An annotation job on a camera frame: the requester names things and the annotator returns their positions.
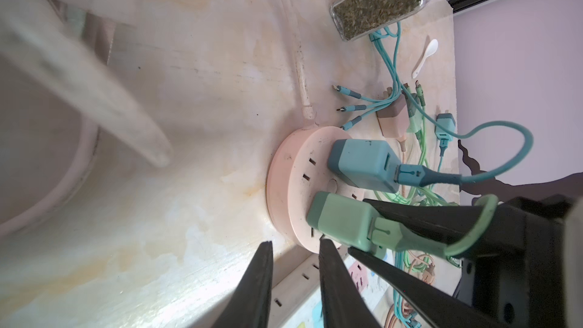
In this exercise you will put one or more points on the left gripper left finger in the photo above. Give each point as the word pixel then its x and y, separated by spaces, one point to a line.
pixel 250 303

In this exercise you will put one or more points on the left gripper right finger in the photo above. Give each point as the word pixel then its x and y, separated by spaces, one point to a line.
pixel 342 305

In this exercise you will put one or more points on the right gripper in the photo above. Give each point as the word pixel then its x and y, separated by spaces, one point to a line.
pixel 513 266

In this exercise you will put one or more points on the teal charger plug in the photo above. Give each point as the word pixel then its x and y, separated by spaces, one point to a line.
pixel 444 129
pixel 373 165

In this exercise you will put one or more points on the pink charger plug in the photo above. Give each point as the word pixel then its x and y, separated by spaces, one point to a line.
pixel 394 121

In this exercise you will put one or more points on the light green charger plug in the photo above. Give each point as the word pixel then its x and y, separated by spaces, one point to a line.
pixel 415 118

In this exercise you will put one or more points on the white multicolour power strip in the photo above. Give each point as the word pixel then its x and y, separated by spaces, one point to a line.
pixel 296 301

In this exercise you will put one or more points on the round pink power socket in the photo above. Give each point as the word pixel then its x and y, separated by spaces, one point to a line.
pixel 297 172

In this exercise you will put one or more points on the white spoon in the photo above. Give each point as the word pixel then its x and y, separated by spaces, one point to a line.
pixel 429 51

